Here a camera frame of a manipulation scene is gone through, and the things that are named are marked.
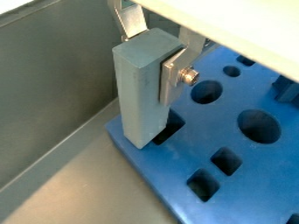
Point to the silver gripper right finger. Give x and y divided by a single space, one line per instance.
177 72

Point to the light blue rectangular block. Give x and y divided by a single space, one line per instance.
137 64

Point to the blue shape sorting board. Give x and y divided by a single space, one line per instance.
225 167

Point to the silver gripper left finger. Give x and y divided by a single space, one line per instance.
129 18

